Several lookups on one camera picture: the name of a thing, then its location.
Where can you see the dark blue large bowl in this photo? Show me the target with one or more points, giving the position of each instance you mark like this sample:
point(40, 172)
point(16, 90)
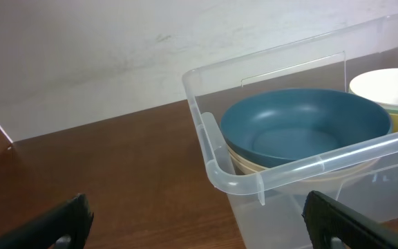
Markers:
point(279, 127)

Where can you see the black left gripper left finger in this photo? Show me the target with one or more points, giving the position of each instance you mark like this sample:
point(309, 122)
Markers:
point(67, 225)

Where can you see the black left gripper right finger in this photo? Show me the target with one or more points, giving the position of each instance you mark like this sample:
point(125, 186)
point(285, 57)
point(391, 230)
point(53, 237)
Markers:
point(331, 224)

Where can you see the white small bowl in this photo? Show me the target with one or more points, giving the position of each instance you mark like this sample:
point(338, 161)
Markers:
point(380, 86)

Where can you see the cream large bowl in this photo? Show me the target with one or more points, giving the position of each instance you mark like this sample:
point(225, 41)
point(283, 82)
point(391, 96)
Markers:
point(248, 167)

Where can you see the clear plastic storage bin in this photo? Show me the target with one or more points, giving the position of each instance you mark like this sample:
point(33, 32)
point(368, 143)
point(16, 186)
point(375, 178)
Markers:
point(268, 205)

